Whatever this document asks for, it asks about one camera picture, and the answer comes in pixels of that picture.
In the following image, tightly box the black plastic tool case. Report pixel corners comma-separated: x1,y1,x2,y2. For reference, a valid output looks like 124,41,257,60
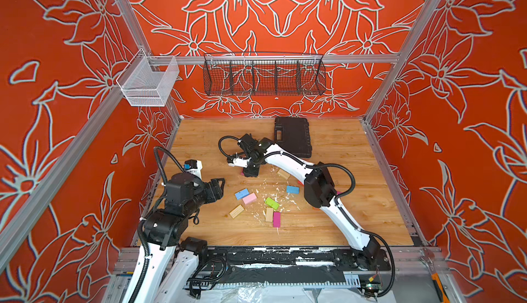
274,117,312,159

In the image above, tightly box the black wire basket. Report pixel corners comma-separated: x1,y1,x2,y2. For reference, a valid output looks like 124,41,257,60
203,52,327,97

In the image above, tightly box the green block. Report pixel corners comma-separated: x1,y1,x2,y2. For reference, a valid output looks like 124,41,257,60
265,197,280,210

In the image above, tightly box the natural wood block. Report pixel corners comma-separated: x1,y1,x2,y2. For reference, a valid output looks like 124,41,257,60
265,208,274,223
277,169,290,180
229,205,245,219

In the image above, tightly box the white wire basket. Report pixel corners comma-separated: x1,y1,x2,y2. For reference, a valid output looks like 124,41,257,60
117,49,180,107

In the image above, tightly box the light blue block centre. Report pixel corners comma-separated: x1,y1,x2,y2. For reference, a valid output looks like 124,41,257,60
286,186,300,194

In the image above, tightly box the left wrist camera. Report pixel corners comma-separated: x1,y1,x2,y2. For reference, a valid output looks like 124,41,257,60
183,160,203,179

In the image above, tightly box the magenta block lower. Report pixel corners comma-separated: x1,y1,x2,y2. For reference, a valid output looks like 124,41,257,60
273,212,281,228

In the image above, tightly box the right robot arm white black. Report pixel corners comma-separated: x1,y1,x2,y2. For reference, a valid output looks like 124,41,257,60
218,134,396,300

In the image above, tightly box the orange handled tool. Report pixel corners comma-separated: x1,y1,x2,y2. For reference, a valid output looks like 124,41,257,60
431,273,450,303

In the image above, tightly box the pink block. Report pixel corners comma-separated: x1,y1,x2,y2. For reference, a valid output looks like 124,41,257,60
242,193,257,205

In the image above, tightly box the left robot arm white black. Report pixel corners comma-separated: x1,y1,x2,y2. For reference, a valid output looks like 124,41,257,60
122,146,228,302

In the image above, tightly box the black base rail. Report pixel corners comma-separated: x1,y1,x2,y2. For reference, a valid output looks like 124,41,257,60
208,246,392,272

